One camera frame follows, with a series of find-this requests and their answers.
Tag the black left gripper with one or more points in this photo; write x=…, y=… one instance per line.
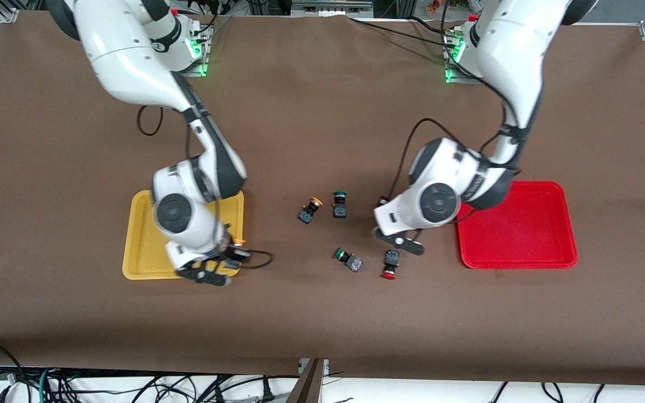
x=382, y=197

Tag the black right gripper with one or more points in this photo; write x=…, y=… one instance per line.
x=235, y=255

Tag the yellow push button switch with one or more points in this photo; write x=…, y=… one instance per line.
x=237, y=243
x=308, y=211

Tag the red push button switch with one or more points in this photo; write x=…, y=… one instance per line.
x=391, y=263

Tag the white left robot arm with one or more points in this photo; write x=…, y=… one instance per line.
x=513, y=56

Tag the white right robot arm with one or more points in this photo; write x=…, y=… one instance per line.
x=126, y=61

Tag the brown table mat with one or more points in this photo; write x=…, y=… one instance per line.
x=322, y=140

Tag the yellow plastic tray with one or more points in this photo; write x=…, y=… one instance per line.
x=143, y=246

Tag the black power plug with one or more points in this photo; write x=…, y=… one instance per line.
x=267, y=392

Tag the red plastic tray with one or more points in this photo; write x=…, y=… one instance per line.
x=524, y=235

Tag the orange decorative object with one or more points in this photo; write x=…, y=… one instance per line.
x=433, y=6

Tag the grey metal box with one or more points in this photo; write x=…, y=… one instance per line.
x=328, y=6

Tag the green push button switch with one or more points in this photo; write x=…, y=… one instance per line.
x=339, y=206
x=349, y=260

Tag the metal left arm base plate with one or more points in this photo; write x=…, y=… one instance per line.
x=452, y=80

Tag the grey table post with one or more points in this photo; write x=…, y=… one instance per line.
x=308, y=386

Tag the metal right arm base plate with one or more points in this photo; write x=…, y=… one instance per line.
x=196, y=71

